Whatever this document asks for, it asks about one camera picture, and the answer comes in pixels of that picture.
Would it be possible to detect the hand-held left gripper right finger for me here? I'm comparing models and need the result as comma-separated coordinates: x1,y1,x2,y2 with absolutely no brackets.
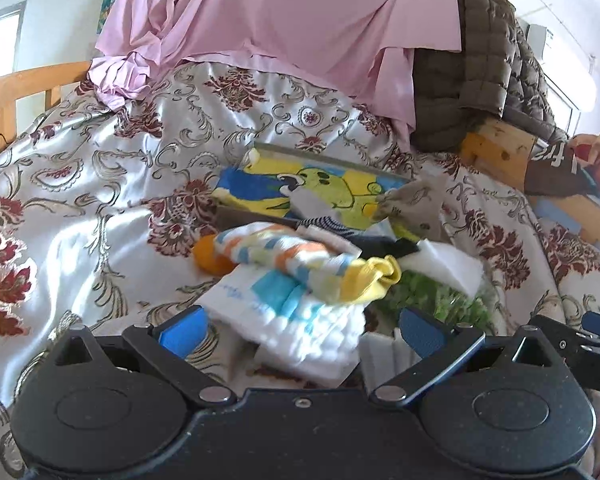
370,307,563,408

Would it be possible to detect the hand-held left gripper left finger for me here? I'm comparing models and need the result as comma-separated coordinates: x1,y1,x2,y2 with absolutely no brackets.
55,305,237,405

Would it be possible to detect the white gauze cloth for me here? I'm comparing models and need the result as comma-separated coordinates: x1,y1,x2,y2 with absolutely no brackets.
360,331,421,391

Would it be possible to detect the navy dotted sock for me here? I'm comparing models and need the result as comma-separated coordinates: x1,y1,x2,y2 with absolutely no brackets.
297,215,421,261

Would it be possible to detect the white blue fluffy cloth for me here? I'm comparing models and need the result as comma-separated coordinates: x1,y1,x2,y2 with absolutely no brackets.
252,272,367,388

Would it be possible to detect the pastel striped towel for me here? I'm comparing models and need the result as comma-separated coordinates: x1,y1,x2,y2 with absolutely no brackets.
215,222,405,307

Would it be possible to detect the grey cloth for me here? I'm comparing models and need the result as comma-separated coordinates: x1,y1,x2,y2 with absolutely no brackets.
290,190,343,226

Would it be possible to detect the grey tray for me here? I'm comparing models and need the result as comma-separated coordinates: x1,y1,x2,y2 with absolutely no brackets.
212,142,416,241

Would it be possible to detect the bag of green foam pieces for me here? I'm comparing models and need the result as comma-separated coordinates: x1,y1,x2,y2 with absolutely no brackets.
375,270,496,333

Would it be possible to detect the orange silicone holder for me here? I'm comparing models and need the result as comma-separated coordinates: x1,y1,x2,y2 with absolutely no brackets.
192,234,236,275

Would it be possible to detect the beige plush toy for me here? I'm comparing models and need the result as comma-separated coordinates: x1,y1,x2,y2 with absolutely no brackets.
375,175,451,246

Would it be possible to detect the floral satin blanket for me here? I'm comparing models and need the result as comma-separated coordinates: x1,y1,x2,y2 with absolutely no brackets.
0,60,600,480

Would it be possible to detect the cartoon bird printed towel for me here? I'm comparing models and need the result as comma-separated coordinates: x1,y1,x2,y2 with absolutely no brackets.
215,152,406,233

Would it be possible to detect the wooden crate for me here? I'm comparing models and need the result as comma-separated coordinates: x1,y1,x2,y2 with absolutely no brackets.
460,117,551,193

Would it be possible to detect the brown puffer jacket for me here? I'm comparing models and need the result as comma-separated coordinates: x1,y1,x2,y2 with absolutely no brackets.
411,0,568,153

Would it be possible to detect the wooden bed headboard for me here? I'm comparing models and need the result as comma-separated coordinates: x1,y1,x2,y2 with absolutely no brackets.
0,61,91,166

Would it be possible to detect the pink bed sheet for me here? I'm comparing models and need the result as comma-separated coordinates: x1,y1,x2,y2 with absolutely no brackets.
89,0,465,151

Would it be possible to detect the window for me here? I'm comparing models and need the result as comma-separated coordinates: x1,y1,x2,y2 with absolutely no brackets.
0,0,28,73

